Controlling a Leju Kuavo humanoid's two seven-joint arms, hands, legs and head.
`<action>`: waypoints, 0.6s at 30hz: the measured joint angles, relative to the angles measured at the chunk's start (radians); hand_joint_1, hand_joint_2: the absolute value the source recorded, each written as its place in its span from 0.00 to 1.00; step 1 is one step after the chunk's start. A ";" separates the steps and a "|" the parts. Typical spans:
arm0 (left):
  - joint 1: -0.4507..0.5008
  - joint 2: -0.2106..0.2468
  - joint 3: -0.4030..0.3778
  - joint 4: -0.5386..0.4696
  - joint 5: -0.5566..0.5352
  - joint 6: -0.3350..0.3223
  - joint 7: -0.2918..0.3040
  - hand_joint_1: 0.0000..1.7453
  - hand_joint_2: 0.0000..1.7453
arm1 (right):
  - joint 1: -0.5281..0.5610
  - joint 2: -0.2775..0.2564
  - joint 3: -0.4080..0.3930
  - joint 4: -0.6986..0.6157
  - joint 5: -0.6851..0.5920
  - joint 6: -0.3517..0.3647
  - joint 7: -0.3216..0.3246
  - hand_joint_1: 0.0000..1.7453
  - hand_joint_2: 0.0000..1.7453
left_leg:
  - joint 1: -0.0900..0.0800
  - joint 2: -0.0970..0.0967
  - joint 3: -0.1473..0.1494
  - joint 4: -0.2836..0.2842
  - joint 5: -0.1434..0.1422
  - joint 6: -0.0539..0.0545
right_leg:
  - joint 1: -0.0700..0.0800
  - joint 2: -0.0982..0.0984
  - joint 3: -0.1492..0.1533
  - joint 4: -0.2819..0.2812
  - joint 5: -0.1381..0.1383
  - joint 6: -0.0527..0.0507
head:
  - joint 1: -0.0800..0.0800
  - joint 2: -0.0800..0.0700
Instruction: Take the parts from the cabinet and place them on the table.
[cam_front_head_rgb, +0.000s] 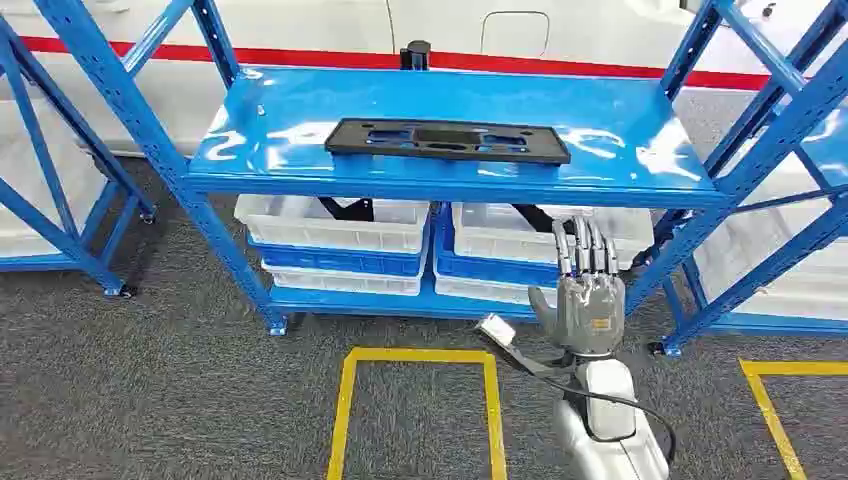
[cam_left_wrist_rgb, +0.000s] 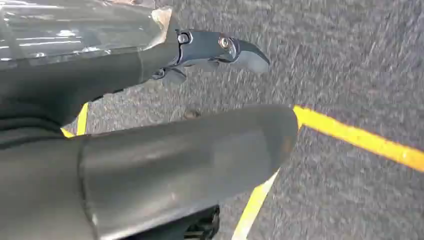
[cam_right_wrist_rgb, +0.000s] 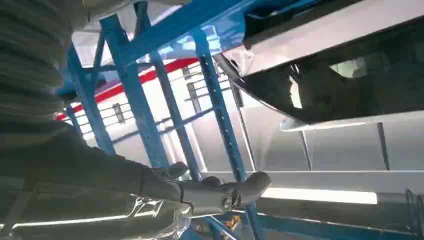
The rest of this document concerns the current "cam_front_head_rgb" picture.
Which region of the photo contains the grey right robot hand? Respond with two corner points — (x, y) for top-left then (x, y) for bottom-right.
(527, 215), (627, 360)

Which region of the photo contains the black plastic car panel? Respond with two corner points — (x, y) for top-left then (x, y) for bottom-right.
(323, 117), (572, 167)

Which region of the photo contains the blue plastic crate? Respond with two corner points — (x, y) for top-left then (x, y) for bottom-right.
(433, 205), (562, 288)
(246, 235), (431, 279)

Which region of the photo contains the white plastic crate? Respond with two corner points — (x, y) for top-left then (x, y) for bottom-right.
(261, 261), (426, 298)
(233, 193), (432, 256)
(433, 271), (560, 310)
(452, 201), (656, 271)

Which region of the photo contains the black part in crate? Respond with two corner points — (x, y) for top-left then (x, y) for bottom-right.
(317, 197), (376, 223)
(513, 203), (559, 234)

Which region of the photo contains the blue metal shelf rack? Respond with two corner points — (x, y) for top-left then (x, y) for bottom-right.
(662, 0), (848, 359)
(0, 13), (158, 297)
(33, 0), (848, 359)

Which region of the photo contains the yellow floor tape square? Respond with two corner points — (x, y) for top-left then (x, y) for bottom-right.
(738, 358), (848, 480)
(326, 346), (509, 480)

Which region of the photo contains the white vehicle body red stripe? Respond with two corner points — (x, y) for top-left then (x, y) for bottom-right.
(0, 0), (848, 160)

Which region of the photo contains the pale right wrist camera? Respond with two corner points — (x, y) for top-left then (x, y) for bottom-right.
(478, 313), (519, 348)

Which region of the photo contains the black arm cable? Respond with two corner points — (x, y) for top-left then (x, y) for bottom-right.
(523, 360), (678, 466)

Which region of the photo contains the black post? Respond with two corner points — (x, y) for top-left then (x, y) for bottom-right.
(399, 39), (433, 72)

